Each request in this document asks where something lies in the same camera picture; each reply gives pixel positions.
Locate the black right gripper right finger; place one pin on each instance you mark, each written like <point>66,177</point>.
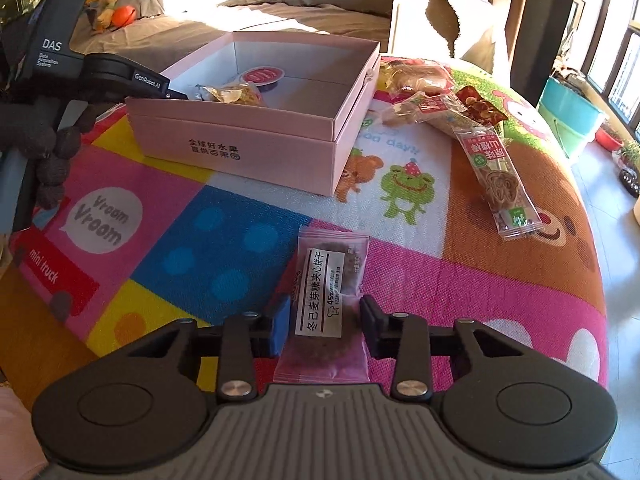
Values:
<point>495,396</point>

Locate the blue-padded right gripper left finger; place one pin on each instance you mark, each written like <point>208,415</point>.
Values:
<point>152,399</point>

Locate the long noodle snack packet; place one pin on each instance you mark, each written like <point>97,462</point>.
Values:
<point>513,211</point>

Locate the yellow snack packet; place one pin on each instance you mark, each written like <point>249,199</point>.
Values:
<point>240,93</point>

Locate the malt biscuit clear packet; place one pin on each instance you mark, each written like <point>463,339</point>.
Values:
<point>327,304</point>

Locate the red dried fruit packet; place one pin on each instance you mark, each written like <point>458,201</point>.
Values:
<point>478,109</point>

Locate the pink cardboard box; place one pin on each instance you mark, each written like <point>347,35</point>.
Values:
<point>300,138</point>

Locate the bread bun clear packet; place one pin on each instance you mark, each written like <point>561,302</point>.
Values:
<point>400,76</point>

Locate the black gloved left hand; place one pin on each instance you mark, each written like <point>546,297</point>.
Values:
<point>30,129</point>

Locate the yellow plush toy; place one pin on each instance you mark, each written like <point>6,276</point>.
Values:
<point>100,14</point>

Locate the orange ball toy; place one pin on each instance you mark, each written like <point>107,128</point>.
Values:
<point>123,16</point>

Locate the colourful cartoon play mat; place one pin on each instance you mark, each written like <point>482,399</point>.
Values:
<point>491,227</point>

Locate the beige sofa bed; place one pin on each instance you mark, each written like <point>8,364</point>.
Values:
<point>167,30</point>

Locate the red plastic basin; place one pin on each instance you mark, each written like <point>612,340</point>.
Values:
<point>607,140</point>

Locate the teal plastic bucket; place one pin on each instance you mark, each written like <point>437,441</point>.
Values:
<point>572,119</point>

